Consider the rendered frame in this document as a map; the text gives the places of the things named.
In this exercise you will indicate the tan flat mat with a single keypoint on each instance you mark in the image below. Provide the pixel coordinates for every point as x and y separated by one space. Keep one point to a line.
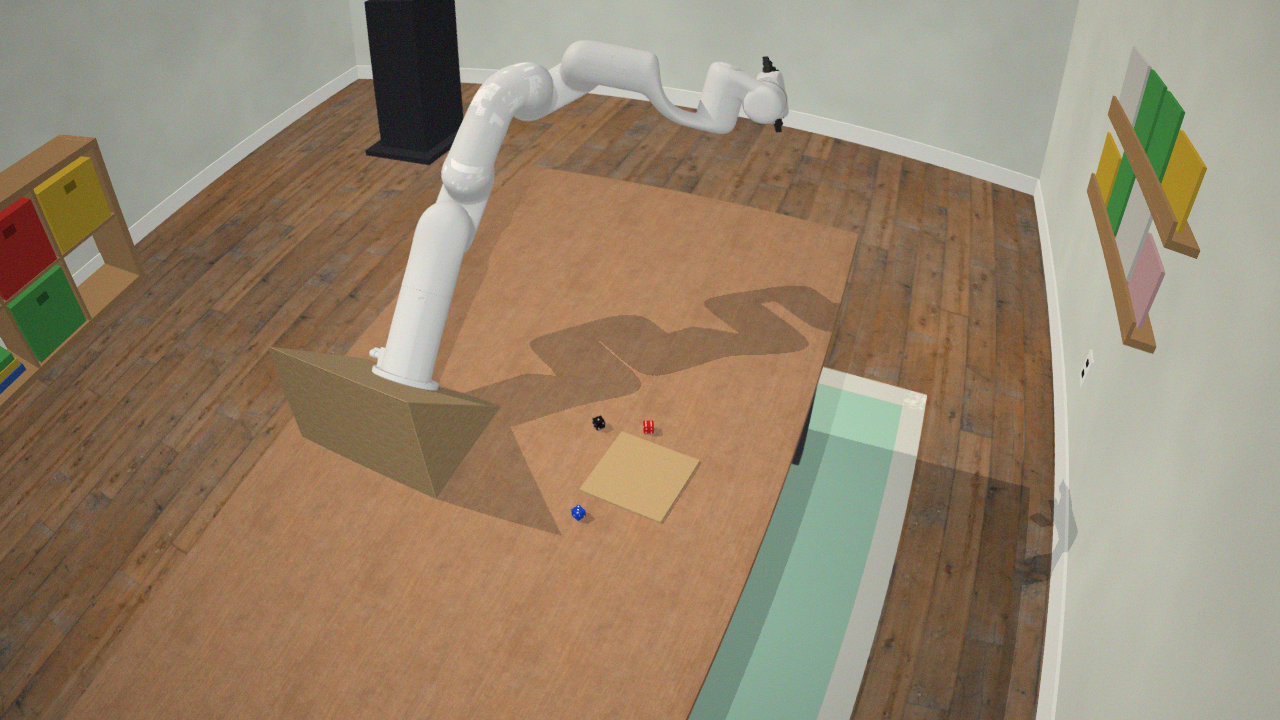
640 476

